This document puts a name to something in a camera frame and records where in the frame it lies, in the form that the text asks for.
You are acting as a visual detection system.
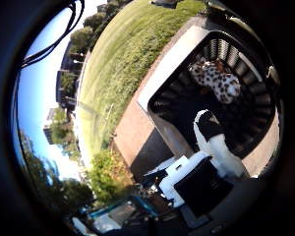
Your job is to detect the leopard spotted plush toy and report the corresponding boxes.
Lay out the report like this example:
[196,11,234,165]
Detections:
[189,56,242,105]

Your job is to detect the black slatted plastic basket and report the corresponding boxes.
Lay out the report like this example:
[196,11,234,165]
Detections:
[147,29,282,162]

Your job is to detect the blue metal frame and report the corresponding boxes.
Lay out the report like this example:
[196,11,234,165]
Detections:
[88,194,159,231]

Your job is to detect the black cable bundle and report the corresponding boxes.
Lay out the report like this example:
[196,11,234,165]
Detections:
[21,0,87,69]

